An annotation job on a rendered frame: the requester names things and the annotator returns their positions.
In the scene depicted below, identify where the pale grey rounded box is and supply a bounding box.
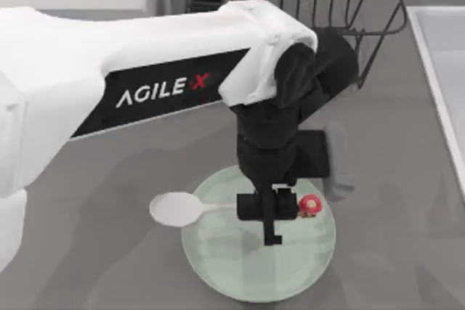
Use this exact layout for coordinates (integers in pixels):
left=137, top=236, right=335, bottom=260
left=324, top=120, right=356, bottom=203

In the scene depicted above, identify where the black wire dish rack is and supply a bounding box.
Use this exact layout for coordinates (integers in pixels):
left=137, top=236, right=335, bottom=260
left=183, top=0, right=406, bottom=90

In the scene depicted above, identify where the pale green round plate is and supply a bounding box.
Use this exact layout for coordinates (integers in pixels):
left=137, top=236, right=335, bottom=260
left=180, top=164, right=337, bottom=283

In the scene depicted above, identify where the small red and white toy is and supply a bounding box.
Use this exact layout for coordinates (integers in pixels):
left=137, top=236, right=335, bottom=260
left=297, top=194, right=325, bottom=219

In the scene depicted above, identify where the white sink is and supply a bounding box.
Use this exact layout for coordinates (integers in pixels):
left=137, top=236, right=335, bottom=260
left=406, top=6, right=465, bottom=203

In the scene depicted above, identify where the white spoon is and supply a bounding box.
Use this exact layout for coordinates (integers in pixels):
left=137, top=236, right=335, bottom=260
left=148, top=192, right=238, bottom=229

